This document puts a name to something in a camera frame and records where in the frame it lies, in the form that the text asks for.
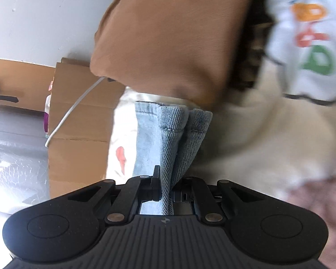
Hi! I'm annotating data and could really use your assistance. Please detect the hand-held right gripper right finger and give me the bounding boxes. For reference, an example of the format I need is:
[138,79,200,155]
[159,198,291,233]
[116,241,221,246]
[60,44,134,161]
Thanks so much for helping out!
[172,176,265,226]

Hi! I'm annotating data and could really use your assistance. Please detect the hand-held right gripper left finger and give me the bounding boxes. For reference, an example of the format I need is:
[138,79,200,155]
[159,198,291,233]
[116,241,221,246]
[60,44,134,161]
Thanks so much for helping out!
[67,165,161,226]

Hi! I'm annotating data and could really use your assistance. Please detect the light blue jeans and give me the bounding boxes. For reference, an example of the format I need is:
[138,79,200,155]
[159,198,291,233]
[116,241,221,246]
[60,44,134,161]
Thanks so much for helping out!
[132,100,213,216]

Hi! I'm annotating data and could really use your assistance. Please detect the cream bear-print bed sheet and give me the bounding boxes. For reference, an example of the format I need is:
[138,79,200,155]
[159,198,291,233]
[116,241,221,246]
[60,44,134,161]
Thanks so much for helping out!
[105,0,336,230]

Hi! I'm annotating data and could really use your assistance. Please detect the flattened cardboard sheet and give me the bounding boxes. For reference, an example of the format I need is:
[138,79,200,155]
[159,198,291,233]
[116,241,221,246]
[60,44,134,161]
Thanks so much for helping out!
[48,57,127,199]

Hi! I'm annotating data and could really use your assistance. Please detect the purple pink packet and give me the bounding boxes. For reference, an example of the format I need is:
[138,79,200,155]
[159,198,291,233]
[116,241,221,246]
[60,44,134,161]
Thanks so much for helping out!
[43,80,55,139]

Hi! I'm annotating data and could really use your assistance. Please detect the brown folded garment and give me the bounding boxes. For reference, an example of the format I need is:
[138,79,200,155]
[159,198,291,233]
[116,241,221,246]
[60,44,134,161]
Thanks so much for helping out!
[90,0,256,110]

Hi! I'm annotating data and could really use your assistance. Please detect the dark patterned garment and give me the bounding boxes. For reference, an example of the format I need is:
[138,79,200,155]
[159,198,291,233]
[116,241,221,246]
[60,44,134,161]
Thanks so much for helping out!
[227,0,275,93]

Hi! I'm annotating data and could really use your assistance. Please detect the cardboard box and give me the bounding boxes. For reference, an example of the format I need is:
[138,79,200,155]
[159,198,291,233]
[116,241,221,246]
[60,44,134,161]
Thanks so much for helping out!
[0,57,58,111]

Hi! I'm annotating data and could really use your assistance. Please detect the white cable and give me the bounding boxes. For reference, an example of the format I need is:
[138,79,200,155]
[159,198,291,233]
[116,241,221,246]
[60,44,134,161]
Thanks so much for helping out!
[45,77,106,148]

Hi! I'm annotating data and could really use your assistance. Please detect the black bracket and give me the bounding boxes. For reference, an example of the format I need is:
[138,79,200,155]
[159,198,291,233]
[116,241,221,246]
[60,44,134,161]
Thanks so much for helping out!
[0,82,19,103]

